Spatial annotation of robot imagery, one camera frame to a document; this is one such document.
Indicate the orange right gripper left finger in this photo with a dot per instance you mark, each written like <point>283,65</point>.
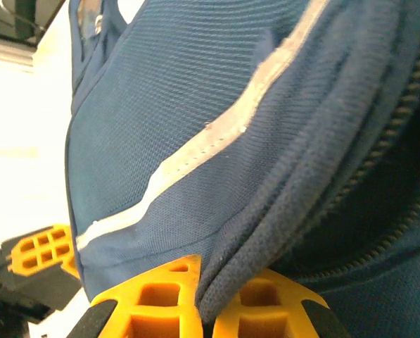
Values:
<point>125,317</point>

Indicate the navy blue backpack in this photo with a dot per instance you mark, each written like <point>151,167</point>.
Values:
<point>195,105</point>

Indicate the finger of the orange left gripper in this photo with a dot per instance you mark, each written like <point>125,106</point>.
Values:
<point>37,251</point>

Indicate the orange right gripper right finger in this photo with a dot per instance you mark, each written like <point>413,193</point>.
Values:
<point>294,313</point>

